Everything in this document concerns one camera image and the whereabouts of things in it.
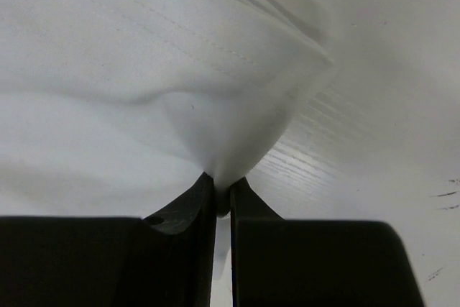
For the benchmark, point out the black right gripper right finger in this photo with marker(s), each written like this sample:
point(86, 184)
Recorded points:
point(280, 262)

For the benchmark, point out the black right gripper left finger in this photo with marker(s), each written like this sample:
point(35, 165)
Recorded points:
point(165, 259)

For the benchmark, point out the white skirt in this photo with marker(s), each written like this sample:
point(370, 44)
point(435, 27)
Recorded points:
point(114, 108)

